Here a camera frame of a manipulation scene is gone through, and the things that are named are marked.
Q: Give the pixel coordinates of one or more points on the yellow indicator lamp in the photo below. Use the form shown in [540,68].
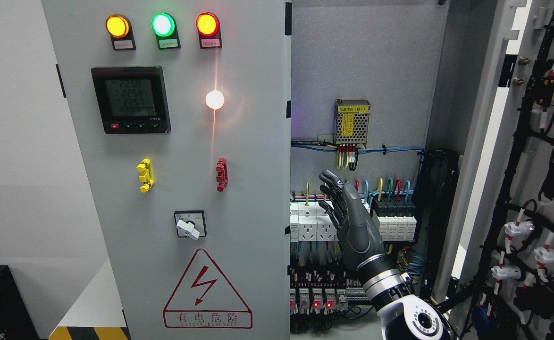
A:
[120,32]

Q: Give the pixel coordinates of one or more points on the red indicator lamp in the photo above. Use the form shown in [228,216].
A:
[208,27]

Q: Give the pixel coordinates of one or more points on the brass ground terminal bar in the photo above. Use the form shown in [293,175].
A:
[402,263]

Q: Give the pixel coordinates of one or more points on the perforated metal power supply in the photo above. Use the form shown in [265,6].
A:
[351,122]

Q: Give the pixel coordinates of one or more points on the relay and terminal row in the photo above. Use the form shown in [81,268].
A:
[322,294]

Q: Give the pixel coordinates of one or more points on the white glowing indicator lamp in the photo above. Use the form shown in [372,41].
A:
[215,99]

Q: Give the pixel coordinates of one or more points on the black white surge protector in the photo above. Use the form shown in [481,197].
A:
[395,220]

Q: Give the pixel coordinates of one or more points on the red electric hazard sticker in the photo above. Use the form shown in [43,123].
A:
[205,298]

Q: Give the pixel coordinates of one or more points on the grey cabinet body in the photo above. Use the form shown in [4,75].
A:
[429,69]

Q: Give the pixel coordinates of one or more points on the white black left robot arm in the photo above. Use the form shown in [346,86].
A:
[403,315]

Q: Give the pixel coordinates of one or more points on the grey cabinet door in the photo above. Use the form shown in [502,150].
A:
[246,222]
[507,274]

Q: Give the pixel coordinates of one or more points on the green indicator lamp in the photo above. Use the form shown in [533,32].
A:
[165,30]

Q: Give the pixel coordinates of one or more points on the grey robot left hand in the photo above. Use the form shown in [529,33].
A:
[359,240]

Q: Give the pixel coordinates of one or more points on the red terminal post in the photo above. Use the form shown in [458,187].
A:
[222,177]

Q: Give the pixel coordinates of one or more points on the yellow terminal post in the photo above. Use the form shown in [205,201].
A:
[145,174]

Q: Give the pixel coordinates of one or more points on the white socket breaker row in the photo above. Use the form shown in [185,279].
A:
[309,222]

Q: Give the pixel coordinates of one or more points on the black digital power meter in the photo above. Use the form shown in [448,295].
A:
[132,100]

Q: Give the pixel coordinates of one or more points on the white rotary selector switch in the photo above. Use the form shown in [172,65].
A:
[190,224]

